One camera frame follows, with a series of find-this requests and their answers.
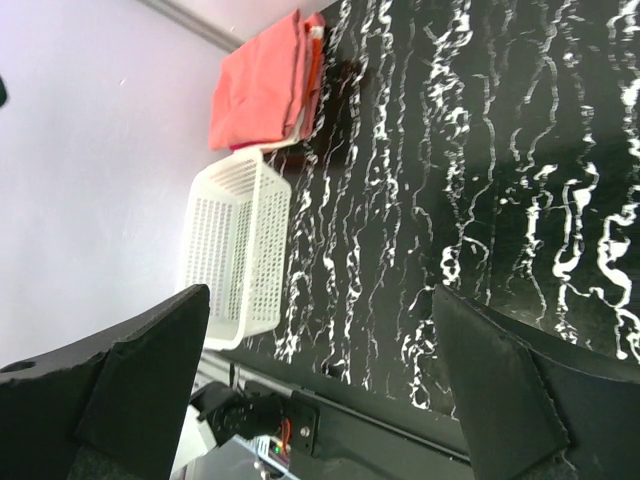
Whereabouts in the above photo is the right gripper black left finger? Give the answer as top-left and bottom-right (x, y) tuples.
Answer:
(1, 285), (210, 479)

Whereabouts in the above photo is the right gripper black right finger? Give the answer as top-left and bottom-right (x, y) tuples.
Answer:
(433, 285), (639, 479)

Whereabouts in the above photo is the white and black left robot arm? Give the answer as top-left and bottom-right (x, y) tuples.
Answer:
(171, 381), (294, 479)

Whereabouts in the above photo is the folded white t-shirt under stack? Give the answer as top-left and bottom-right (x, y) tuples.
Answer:
(259, 27), (324, 154)

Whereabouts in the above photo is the left small circuit board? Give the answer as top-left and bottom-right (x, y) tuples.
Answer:
(254, 435), (291, 473)

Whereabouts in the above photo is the white perforated plastic basket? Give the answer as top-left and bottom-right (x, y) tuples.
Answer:
(176, 147), (292, 351)

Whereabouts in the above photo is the folded pink t-shirt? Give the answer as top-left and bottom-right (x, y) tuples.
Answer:
(209, 10), (326, 150)

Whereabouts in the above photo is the left aluminium frame post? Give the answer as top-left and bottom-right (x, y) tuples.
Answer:
(138, 0), (243, 53)

